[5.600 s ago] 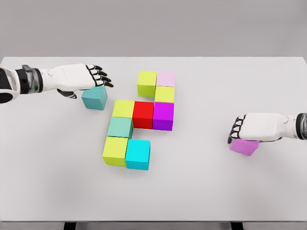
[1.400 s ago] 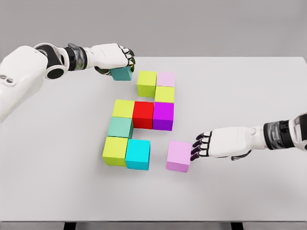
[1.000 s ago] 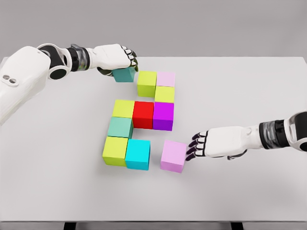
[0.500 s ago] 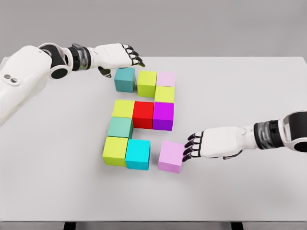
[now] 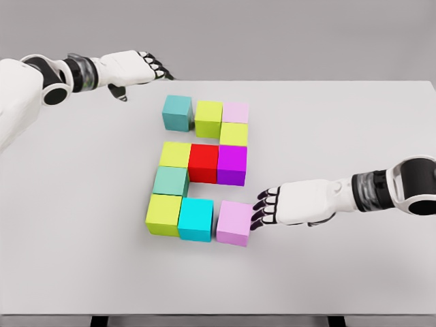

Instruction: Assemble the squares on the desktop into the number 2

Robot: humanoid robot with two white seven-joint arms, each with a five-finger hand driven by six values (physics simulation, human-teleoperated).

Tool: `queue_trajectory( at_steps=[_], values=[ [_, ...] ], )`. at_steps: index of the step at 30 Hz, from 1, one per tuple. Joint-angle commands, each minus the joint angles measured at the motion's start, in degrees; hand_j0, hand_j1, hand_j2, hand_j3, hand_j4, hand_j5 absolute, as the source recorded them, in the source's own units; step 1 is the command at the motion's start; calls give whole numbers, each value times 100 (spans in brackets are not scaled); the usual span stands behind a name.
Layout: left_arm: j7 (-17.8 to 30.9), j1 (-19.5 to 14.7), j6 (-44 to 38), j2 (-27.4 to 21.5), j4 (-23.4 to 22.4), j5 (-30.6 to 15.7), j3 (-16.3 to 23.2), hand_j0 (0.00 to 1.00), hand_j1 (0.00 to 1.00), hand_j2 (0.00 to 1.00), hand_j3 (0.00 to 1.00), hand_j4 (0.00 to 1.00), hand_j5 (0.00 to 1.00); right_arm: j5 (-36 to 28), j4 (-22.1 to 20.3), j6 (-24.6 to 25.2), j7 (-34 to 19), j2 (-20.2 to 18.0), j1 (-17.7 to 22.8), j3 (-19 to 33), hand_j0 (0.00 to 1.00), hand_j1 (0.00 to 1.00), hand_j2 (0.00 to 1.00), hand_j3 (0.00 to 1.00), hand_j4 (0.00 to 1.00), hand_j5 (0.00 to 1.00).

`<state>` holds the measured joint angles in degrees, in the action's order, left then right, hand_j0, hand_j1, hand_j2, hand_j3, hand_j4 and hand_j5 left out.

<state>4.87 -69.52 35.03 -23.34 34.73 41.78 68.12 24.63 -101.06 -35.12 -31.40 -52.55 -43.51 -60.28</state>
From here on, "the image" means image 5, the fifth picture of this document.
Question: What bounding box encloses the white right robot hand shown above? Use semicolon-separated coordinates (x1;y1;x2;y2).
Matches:
250;180;335;230

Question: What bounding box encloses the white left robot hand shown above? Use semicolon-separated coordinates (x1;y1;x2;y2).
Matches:
100;50;175;103

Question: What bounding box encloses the light pink cube block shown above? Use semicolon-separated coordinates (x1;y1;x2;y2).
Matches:
221;102;250;125
215;200;254;248

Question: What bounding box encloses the teal cube block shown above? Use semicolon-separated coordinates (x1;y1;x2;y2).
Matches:
161;95;193;133

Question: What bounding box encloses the purple cube block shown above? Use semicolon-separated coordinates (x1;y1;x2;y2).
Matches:
217;144;248;187

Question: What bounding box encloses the lime green cube block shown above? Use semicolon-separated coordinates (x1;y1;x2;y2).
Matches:
194;100;224;140
145;193;184;238
219;122;249;147
158;141;192;169

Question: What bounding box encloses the red cube block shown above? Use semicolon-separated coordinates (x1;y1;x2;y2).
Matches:
187;143;220;184

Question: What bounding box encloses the cyan cube block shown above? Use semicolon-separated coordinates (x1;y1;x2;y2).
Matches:
177;197;215;243

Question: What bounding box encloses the sea green cube block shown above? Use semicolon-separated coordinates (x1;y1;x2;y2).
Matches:
152;166;190;198

